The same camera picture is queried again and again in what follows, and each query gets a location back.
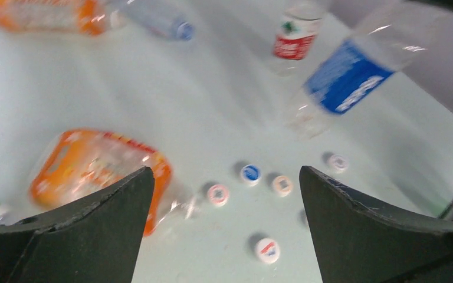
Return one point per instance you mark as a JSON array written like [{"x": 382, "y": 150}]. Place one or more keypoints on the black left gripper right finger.
[{"x": 358, "y": 238}]

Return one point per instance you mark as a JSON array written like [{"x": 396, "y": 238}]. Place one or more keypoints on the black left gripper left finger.
[{"x": 93, "y": 239}]

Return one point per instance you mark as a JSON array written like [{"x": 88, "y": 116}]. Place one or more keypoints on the Pepsi bottle blue label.
[{"x": 382, "y": 44}]

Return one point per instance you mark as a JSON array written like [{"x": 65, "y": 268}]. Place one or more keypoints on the Nongfu Spring red label bottle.
[{"x": 297, "y": 29}]

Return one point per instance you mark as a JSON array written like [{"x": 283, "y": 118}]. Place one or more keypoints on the large orange label bottle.
[{"x": 82, "y": 161}]

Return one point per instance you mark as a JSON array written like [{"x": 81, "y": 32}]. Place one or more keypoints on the slim orange label bottle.
[{"x": 90, "y": 18}]

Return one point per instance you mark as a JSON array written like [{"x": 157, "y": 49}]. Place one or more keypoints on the clear bluish water bottle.
[{"x": 159, "y": 17}]

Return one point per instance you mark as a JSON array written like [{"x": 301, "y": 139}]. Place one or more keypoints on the white cap blue logo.
[{"x": 250, "y": 174}]

